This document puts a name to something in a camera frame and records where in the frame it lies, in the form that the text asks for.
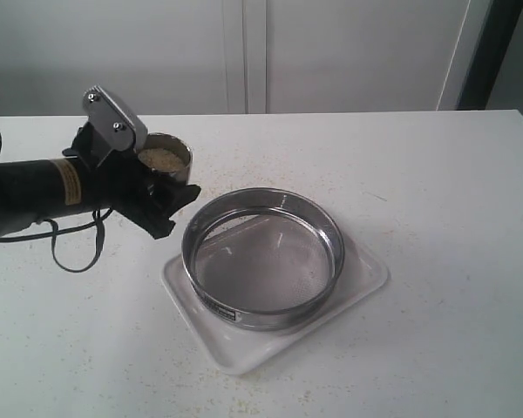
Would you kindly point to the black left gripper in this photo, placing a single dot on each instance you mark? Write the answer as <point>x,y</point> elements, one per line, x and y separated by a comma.
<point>116,179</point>

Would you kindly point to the yellow and white grain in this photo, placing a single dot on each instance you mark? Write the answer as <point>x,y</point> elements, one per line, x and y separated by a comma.
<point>161,160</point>

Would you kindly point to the stainless steel cup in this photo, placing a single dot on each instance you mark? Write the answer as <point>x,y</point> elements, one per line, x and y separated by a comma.
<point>176,145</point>

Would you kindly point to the round stainless steel sieve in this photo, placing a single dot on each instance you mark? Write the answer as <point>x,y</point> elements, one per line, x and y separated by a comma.
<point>262,258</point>

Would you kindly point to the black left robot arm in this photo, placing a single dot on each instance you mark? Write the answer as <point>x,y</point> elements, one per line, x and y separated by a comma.
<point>37,190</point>

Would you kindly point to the white cabinet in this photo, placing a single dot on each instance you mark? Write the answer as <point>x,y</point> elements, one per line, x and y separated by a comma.
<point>214,57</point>

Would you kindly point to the white plastic tray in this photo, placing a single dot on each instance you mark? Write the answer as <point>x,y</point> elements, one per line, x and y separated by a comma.
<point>237,351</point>

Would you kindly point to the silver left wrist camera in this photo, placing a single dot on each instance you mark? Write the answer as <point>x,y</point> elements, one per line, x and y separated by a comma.
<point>114,126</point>

